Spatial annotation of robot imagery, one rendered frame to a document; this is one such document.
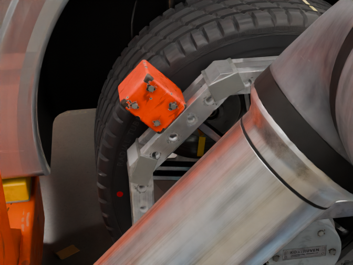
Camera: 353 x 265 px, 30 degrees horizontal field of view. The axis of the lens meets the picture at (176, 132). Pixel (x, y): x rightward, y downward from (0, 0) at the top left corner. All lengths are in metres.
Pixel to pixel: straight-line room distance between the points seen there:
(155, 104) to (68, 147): 2.16
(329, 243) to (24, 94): 0.72
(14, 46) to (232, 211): 1.08
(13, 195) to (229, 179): 1.23
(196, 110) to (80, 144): 2.17
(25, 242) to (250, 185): 1.12
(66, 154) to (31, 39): 1.80
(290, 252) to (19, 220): 0.68
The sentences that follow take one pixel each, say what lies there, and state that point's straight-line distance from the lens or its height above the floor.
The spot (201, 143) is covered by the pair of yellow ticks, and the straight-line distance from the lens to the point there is 1.66.
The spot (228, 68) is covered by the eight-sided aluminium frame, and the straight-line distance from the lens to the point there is 1.10.
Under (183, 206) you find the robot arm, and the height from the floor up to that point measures 1.31.
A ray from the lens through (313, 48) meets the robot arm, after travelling 0.35.
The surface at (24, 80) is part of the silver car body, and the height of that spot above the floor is 0.99.
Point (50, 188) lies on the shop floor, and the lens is 2.92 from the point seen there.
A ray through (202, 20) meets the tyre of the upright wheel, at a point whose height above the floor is 1.16.
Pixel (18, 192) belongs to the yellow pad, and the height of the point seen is 0.71.
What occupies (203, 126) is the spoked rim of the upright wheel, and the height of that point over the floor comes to 0.97.
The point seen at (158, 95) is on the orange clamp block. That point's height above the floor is 1.09.
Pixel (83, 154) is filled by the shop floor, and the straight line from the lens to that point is 3.15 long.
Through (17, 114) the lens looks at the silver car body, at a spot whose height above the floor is 0.91.
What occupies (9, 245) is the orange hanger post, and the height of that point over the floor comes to 0.86.
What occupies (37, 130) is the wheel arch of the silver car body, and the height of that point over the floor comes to 0.87.
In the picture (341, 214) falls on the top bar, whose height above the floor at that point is 0.96.
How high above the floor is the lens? 1.54
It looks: 28 degrees down
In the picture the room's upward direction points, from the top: 2 degrees counter-clockwise
